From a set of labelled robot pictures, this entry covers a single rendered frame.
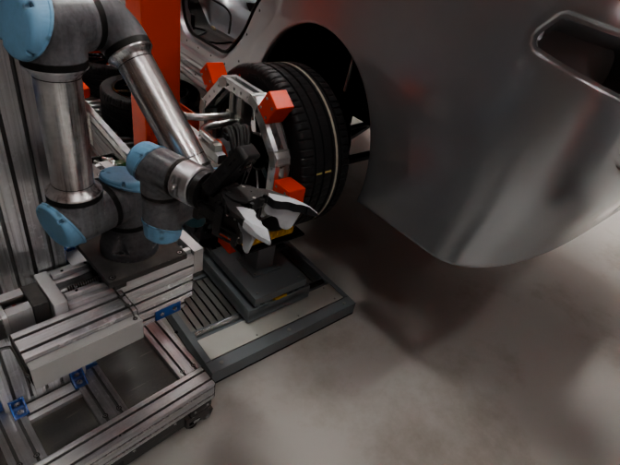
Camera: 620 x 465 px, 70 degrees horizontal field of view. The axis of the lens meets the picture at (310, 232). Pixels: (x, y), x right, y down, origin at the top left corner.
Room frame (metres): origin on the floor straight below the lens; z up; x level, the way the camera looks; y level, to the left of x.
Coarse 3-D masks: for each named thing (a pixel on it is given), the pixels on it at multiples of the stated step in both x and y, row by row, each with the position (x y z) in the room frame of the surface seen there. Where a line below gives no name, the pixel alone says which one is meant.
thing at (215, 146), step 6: (240, 102) 1.52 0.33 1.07; (240, 108) 1.52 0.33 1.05; (240, 114) 1.51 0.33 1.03; (222, 120) 1.47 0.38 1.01; (228, 120) 1.48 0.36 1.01; (234, 120) 1.50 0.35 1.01; (240, 120) 1.51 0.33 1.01; (204, 126) 1.38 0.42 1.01; (210, 126) 1.41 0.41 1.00; (216, 126) 1.43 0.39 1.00; (222, 126) 1.46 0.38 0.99; (204, 132) 1.34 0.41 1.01; (204, 138) 1.33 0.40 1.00; (210, 138) 1.31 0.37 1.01; (210, 144) 1.30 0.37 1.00; (216, 144) 1.29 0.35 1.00; (216, 150) 1.28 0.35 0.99
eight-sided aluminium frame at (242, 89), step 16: (224, 80) 1.60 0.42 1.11; (240, 80) 1.61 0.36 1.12; (208, 96) 1.69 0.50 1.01; (224, 96) 1.68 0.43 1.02; (240, 96) 1.53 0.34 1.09; (256, 96) 1.48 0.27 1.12; (208, 112) 1.72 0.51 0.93; (256, 112) 1.46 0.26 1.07; (272, 128) 1.46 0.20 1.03; (272, 144) 1.39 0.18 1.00; (272, 160) 1.37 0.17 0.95; (288, 160) 1.39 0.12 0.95; (272, 176) 1.36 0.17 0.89
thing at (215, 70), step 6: (204, 66) 1.71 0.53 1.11; (210, 66) 1.70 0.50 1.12; (216, 66) 1.72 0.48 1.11; (222, 66) 1.74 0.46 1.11; (204, 72) 1.71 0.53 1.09; (210, 72) 1.69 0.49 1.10; (216, 72) 1.70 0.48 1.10; (222, 72) 1.72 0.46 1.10; (204, 78) 1.71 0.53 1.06; (210, 78) 1.68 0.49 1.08; (216, 78) 1.69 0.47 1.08; (210, 84) 1.67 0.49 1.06
